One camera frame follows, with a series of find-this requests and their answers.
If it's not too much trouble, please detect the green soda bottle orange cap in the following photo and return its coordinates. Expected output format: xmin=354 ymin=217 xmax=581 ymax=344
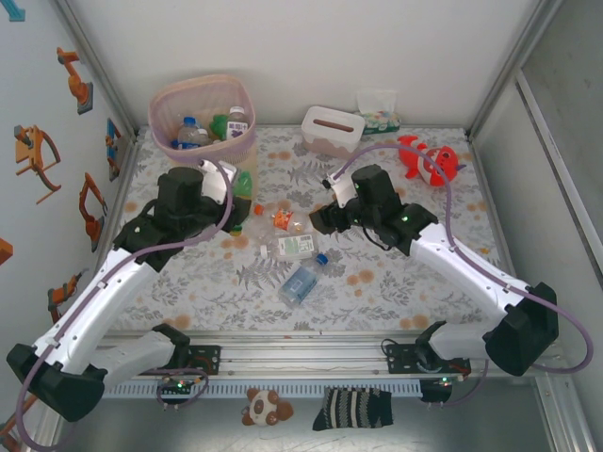
xmin=229 ymin=169 xmax=256 ymax=236

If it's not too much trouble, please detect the orange label bottle orange cap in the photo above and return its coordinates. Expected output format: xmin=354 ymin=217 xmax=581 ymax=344
xmin=253 ymin=204 xmax=310 ymax=234

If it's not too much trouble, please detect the pepsi bottle blue cap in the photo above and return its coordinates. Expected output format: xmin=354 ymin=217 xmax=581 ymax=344
xmin=176 ymin=116 xmax=211 ymax=151

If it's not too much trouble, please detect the crushed bottle light blue label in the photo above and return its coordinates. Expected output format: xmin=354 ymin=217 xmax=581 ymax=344
xmin=277 ymin=253 xmax=330 ymax=308

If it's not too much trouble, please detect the pinkish bottle white cap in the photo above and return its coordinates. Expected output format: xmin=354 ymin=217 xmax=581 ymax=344
xmin=225 ymin=105 xmax=250 ymax=141

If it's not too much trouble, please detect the green soda bottle yellow cap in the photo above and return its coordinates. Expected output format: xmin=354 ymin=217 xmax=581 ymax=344
xmin=209 ymin=114 xmax=230 ymax=142

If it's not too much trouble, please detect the beige bin pink liner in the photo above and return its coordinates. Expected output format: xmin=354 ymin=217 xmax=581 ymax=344
xmin=148 ymin=73 xmax=259 ymax=202

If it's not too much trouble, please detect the green white label bottle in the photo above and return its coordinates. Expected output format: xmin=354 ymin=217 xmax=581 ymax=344
xmin=258 ymin=233 xmax=317 ymax=263

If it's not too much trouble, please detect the red shark plush toy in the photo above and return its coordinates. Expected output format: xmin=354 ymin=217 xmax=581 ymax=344
xmin=398 ymin=135 xmax=467 ymax=188

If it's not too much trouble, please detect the green tissue pack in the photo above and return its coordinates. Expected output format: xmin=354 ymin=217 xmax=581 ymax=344
xmin=355 ymin=89 xmax=401 ymax=136

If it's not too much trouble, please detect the white tissue box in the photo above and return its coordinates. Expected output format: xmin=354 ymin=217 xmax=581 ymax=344
xmin=301 ymin=105 xmax=367 ymax=159

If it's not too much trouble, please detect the black white striped sock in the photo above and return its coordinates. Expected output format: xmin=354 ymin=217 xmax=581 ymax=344
xmin=312 ymin=386 xmax=395 ymax=432

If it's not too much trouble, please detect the panda plush toy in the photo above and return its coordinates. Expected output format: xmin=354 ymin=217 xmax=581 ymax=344
xmin=240 ymin=387 xmax=296 ymax=428

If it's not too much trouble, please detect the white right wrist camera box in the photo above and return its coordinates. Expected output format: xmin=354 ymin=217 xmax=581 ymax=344
xmin=322 ymin=169 xmax=357 ymax=208

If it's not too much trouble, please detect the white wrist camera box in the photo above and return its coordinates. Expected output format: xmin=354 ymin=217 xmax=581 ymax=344
xmin=322 ymin=169 xmax=357 ymax=208
xmin=197 ymin=158 xmax=239 ymax=206

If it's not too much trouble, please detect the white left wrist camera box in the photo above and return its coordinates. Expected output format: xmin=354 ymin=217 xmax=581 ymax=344
xmin=197 ymin=158 xmax=239 ymax=206

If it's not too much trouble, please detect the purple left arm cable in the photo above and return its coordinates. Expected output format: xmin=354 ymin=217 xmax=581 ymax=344
xmin=16 ymin=158 xmax=235 ymax=451

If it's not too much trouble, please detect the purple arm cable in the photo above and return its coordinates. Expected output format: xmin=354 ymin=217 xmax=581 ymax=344
xmin=16 ymin=158 xmax=235 ymax=451
xmin=327 ymin=143 xmax=594 ymax=409

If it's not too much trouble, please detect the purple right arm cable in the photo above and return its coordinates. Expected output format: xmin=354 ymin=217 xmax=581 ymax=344
xmin=327 ymin=143 xmax=594 ymax=409

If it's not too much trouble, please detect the blue wall decal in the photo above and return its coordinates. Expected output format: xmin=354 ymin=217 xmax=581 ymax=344
xmin=106 ymin=117 xmax=124 ymax=183

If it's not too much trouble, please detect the aluminium front rail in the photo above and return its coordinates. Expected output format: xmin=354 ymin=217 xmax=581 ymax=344
xmin=93 ymin=329 xmax=566 ymax=380

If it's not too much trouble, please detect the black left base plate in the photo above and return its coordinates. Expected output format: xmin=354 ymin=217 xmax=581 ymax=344
xmin=135 ymin=345 xmax=222 ymax=377

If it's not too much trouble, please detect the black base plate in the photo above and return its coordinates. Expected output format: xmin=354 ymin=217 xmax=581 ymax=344
xmin=386 ymin=342 xmax=472 ymax=376
xmin=135 ymin=345 xmax=222 ymax=377

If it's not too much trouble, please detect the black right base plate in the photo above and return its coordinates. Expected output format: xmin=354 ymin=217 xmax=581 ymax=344
xmin=386 ymin=342 xmax=472 ymax=376

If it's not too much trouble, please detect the white slotted cable duct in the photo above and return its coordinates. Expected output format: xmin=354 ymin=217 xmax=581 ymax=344
xmin=106 ymin=380 xmax=423 ymax=399

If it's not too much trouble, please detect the aluminium window frame bar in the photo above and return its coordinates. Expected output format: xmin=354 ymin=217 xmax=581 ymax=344
xmin=515 ymin=70 xmax=603 ymax=283

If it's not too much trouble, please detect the aluminium frame post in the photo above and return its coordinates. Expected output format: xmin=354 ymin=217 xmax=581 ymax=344
xmin=468 ymin=0 xmax=564 ymax=140
xmin=51 ymin=0 xmax=142 ymax=140

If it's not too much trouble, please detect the teal wall decal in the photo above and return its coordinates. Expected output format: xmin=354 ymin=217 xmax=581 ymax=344
xmin=0 ymin=0 xmax=27 ymax=24

